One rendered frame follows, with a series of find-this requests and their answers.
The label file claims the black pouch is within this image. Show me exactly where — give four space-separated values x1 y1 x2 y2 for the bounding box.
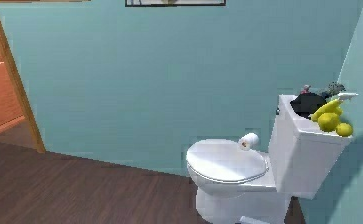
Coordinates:
289 92 328 119

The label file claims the white toilet paper roll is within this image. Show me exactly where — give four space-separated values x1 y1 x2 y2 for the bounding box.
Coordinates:
238 132 260 152

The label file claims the dark green plant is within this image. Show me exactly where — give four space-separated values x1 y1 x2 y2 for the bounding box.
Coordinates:
323 81 347 98

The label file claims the yellow round fruit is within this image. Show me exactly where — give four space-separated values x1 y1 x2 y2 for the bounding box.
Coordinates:
335 122 354 138

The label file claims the black framed wall picture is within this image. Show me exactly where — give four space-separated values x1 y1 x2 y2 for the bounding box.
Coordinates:
124 0 227 8

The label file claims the wooden door frame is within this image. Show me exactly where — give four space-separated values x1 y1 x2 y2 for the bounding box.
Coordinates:
0 0 47 154

